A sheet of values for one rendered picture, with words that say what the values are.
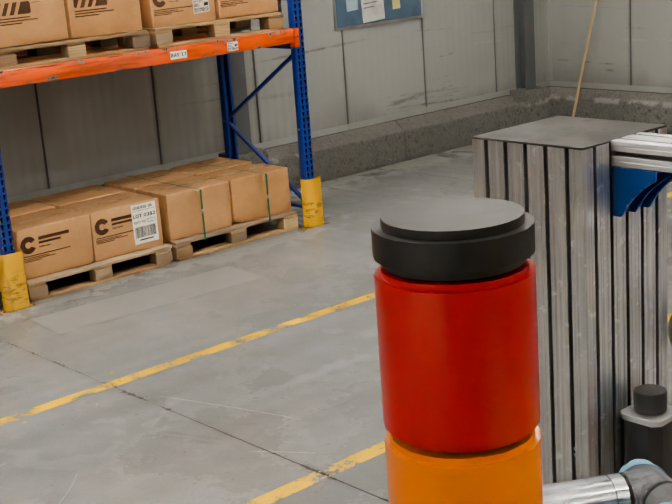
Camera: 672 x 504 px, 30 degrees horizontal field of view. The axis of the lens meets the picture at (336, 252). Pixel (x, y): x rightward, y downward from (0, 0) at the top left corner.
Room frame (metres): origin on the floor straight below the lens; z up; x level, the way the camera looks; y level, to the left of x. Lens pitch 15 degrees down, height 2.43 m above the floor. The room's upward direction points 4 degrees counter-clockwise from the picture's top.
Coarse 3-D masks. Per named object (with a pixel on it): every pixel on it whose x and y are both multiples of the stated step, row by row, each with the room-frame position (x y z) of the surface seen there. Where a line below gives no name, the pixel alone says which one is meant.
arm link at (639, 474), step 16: (640, 464) 1.91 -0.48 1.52; (576, 480) 1.87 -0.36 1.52; (592, 480) 1.86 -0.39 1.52; (608, 480) 1.86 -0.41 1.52; (624, 480) 1.86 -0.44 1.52; (640, 480) 1.86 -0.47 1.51; (656, 480) 1.85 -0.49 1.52; (544, 496) 1.83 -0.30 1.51; (560, 496) 1.83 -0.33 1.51; (576, 496) 1.83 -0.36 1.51; (592, 496) 1.83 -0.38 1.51; (608, 496) 1.84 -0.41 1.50; (624, 496) 1.84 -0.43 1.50; (640, 496) 1.84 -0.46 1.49
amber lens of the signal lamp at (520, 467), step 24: (408, 456) 0.36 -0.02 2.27; (432, 456) 0.35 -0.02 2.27; (456, 456) 0.35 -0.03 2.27; (480, 456) 0.35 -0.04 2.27; (504, 456) 0.35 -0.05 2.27; (528, 456) 0.36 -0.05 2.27; (408, 480) 0.36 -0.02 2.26; (432, 480) 0.35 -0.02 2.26; (456, 480) 0.35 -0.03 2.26; (480, 480) 0.35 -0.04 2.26; (504, 480) 0.35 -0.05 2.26; (528, 480) 0.36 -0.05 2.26
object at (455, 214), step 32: (384, 224) 0.37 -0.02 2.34; (416, 224) 0.36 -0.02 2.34; (448, 224) 0.36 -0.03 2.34; (480, 224) 0.36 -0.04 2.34; (512, 224) 0.36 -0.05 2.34; (384, 256) 0.36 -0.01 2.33; (416, 256) 0.35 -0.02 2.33; (448, 256) 0.35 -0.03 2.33; (480, 256) 0.35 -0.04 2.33; (512, 256) 0.35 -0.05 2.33
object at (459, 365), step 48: (384, 288) 0.36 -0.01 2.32; (432, 288) 0.35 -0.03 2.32; (480, 288) 0.35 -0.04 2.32; (528, 288) 0.36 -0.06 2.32; (384, 336) 0.36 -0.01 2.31; (432, 336) 0.35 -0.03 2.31; (480, 336) 0.35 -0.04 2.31; (528, 336) 0.36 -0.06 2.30; (384, 384) 0.37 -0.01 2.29; (432, 384) 0.35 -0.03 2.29; (480, 384) 0.35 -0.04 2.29; (528, 384) 0.36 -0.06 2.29; (432, 432) 0.35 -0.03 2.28; (480, 432) 0.35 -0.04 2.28; (528, 432) 0.36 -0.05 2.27
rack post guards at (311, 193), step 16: (304, 192) 9.93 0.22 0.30; (320, 192) 9.99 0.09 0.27; (304, 208) 9.94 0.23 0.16; (320, 208) 9.98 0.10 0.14; (304, 224) 9.95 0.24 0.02; (320, 224) 9.97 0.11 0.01; (0, 256) 8.14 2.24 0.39; (16, 256) 8.20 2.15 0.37; (0, 272) 8.16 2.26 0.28; (16, 272) 8.19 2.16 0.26; (16, 288) 8.18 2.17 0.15; (16, 304) 8.16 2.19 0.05; (32, 304) 8.26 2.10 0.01
